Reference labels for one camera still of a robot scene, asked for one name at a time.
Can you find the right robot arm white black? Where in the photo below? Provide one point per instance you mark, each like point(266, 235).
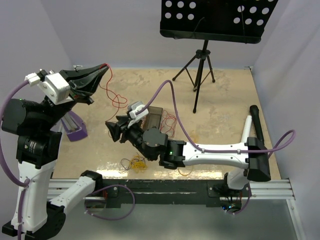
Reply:
point(248, 157)

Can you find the yellow red cable ball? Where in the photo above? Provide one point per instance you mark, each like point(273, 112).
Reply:
point(137, 164)

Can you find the white microphone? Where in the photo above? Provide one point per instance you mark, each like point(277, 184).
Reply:
point(246, 129)

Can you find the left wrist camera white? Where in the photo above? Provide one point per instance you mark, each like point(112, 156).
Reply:
point(55, 87)

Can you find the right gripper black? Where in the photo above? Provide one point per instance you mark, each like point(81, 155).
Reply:
point(123, 124)

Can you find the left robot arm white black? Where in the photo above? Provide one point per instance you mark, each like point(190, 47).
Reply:
point(36, 217)

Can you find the grey transparent bin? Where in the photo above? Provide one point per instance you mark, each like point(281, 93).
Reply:
point(153, 119)

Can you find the black microphone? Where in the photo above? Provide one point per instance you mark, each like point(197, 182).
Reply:
point(254, 112)

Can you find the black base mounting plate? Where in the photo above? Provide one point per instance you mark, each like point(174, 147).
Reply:
point(210, 193)

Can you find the clear transparent bin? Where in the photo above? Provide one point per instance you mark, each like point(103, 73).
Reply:
point(168, 124)

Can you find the purple metronome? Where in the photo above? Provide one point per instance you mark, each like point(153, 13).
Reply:
point(74, 127)

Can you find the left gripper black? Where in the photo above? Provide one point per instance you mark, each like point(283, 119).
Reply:
point(84, 80)

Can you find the black music stand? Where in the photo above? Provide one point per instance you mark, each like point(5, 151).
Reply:
point(235, 21)

